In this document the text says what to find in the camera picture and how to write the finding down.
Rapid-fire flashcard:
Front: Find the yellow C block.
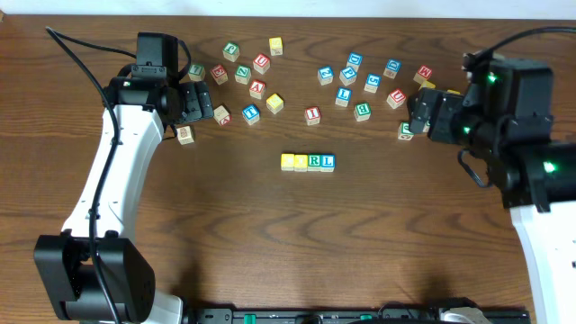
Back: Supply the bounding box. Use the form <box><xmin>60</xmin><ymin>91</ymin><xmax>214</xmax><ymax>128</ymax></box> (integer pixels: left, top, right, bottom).
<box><xmin>281</xmin><ymin>153</ymin><xmax>295</xmax><ymax>171</ymax></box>

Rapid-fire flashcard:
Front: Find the yellow O block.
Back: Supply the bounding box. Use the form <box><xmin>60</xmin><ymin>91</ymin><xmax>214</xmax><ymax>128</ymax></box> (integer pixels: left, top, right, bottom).
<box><xmin>293</xmin><ymin>154</ymin><xmax>309</xmax><ymax>172</ymax></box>

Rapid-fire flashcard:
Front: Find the blue L block top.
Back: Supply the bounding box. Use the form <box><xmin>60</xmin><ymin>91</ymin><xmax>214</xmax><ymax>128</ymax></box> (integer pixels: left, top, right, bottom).
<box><xmin>320</xmin><ymin>154</ymin><xmax>336</xmax><ymax>172</ymax></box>

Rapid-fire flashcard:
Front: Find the blue l block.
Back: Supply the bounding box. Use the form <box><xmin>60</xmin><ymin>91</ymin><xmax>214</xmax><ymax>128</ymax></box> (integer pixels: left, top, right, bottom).
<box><xmin>335</xmin><ymin>87</ymin><xmax>352</xmax><ymax>107</ymax></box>
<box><xmin>320</xmin><ymin>154</ymin><xmax>336</xmax><ymax>172</ymax></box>

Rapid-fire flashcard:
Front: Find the green R block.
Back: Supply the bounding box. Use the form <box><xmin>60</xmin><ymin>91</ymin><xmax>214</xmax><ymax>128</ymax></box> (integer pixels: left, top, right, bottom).
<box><xmin>307</xmin><ymin>154</ymin><xmax>321</xmax><ymax>172</ymax></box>

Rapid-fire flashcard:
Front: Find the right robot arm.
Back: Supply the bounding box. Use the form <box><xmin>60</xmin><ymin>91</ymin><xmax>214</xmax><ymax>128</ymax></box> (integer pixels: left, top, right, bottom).
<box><xmin>407</xmin><ymin>55</ymin><xmax>575</xmax><ymax>323</ymax></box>

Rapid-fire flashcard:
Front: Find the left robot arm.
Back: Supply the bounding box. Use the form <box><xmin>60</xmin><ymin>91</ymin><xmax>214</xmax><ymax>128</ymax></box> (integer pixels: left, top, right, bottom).
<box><xmin>33</xmin><ymin>32</ymin><xmax>214</xmax><ymax>324</ymax></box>

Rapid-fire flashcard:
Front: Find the red-sided wooden block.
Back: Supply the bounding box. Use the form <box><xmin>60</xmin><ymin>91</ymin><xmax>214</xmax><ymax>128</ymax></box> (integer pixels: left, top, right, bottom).
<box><xmin>213</xmin><ymin>105</ymin><xmax>231</xmax><ymax>126</ymax></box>

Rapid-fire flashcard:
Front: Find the green 7 block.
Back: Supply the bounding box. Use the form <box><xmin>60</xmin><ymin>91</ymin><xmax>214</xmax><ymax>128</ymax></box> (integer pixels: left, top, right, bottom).
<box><xmin>188</xmin><ymin>64</ymin><xmax>206</xmax><ymax>82</ymax></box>

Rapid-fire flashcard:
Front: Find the yellow K block right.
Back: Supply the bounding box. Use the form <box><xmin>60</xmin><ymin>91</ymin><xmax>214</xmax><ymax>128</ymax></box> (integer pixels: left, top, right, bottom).
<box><xmin>419</xmin><ymin>80</ymin><xmax>436</xmax><ymax>89</ymax></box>

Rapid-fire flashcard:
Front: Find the plain wooden picture block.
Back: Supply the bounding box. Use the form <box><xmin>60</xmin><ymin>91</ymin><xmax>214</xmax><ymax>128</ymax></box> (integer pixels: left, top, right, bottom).
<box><xmin>176</xmin><ymin>126</ymin><xmax>195</xmax><ymax>145</ymax></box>

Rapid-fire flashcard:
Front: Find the green J block lower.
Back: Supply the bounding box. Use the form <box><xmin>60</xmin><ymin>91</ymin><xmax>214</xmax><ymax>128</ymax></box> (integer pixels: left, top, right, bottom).
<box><xmin>398</xmin><ymin>121</ymin><xmax>414</xmax><ymax>140</ymax></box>

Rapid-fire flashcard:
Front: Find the green j block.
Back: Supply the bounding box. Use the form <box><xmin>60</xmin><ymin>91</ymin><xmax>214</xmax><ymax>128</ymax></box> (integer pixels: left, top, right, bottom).
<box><xmin>222</xmin><ymin>42</ymin><xmax>240</xmax><ymax>62</ymax></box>
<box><xmin>398</xmin><ymin>121</ymin><xmax>414</xmax><ymax>140</ymax></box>

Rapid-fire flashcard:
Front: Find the red M block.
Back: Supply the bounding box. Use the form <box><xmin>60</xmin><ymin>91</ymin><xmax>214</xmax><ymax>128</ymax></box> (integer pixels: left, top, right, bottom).
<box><xmin>413</xmin><ymin>65</ymin><xmax>432</xmax><ymax>84</ymax></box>

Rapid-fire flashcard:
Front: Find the red U block right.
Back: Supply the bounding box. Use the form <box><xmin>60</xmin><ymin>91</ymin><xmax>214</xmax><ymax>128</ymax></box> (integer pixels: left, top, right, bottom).
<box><xmin>386</xmin><ymin>88</ymin><xmax>407</xmax><ymax>109</ymax></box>

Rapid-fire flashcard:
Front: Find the red u block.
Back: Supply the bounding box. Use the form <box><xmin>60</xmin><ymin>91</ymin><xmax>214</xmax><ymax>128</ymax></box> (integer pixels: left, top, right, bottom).
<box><xmin>253</xmin><ymin>53</ymin><xmax>271</xmax><ymax>75</ymax></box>
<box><xmin>386</xmin><ymin>88</ymin><xmax>407</xmax><ymax>109</ymax></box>

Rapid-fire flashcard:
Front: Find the green Z block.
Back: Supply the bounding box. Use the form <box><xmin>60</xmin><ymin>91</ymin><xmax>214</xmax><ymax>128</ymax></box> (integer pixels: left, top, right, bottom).
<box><xmin>235</xmin><ymin>65</ymin><xmax>251</xmax><ymax>85</ymax></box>

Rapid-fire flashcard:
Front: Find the blue T block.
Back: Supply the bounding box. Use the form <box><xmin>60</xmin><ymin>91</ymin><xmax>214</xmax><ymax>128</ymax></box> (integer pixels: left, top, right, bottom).
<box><xmin>242</xmin><ymin>104</ymin><xmax>260</xmax><ymax>125</ymax></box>

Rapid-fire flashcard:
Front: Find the red A block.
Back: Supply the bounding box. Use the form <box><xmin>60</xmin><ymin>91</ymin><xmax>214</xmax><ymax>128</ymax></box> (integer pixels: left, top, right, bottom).
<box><xmin>249</xmin><ymin>80</ymin><xmax>266</xmax><ymax>100</ymax></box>

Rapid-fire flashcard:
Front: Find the green J block top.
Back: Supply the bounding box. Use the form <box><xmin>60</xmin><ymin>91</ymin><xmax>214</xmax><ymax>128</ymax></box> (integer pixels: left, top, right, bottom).
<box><xmin>222</xmin><ymin>42</ymin><xmax>240</xmax><ymax>62</ymax></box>

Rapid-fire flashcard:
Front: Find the blue D block right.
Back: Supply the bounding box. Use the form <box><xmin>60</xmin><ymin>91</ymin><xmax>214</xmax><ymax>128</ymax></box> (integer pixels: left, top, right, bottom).
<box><xmin>383</xmin><ymin>58</ymin><xmax>401</xmax><ymax>79</ymax></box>

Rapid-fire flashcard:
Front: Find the blue d block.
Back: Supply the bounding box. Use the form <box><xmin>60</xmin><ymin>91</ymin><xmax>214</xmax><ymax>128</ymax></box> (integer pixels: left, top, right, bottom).
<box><xmin>346</xmin><ymin>52</ymin><xmax>364</xmax><ymax>72</ymax></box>
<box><xmin>383</xmin><ymin>58</ymin><xmax>401</xmax><ymax>79</ymax></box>

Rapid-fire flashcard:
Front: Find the blue 5 block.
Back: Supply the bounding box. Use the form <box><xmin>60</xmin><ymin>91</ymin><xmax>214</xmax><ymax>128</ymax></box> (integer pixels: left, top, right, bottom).
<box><xmin>364</xmin><ymin>74</ymin><xmax>382</xmax><ymax>94</ymax></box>

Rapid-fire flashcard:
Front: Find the red U block left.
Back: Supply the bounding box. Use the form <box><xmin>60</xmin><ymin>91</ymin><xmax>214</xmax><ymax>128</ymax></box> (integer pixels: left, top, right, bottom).
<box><xmin>253</xmin><ymin>53</ymin><xmax>271</xmax><ymax>75</ymax></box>

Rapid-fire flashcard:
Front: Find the green B block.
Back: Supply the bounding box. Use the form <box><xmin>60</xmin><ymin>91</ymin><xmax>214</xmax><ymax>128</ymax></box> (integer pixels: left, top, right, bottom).
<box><xmin>354</xmin><ymin>103</ymin><xmax>372</xmax><ymax>122</ymax></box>

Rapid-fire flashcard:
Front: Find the yellow S block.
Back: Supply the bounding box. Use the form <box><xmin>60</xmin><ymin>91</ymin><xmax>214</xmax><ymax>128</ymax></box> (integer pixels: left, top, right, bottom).
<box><xmin>266</xmin><ymin>94</ymin><xmax>284</xmax><ymax>114</ymax></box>

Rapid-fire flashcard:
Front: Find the plain yellow block top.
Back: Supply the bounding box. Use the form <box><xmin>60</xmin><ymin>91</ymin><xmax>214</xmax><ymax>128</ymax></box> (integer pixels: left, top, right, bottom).
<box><xmin>269</xmin><ymin>37</ymin><xmax>284</xmax><ymax>56</ymax></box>

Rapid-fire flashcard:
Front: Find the blue L block lower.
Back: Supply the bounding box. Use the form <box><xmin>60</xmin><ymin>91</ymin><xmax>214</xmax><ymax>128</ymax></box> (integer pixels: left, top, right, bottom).
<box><xmin>335</xmin><ymin>87</ymin><xmax>352</xmax><ymax>107</ymax></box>

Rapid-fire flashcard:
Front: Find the blue P block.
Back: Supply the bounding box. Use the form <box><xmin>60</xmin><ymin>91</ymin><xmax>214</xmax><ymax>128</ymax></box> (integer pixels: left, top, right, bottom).
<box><xmin>339</xmin><ymin>67</ymin><xmax>357</xmax><ymax>86</ymax></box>

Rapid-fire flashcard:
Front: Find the blue D block upper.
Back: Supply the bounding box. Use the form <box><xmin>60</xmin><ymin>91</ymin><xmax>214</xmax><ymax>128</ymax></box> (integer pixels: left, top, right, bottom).
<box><xmin>346</xmin><ymin>52</ymin><xmax>364</xmax><ymax>72</ymax></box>

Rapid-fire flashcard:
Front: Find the red I block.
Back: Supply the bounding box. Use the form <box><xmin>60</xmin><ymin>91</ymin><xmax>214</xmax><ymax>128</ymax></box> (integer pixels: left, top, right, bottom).
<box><xmin>304</xmin><ymin>106</ymin><xmax>321</xmax><ymax>126</ymax></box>

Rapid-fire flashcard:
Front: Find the blue 2 block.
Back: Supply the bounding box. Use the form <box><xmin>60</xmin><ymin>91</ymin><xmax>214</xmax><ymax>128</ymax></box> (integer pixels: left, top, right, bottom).
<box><xmin>318</xmin><ymin>66</ymin><xmax>334</xmax><ymax>86</ymax></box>

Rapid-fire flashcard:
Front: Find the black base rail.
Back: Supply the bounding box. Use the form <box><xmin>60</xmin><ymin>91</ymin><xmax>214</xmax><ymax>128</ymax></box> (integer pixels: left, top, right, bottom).
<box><xmin>186</xmin><ymin>307</ymin><xmax>532</xmax><ymax>324</ymax></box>

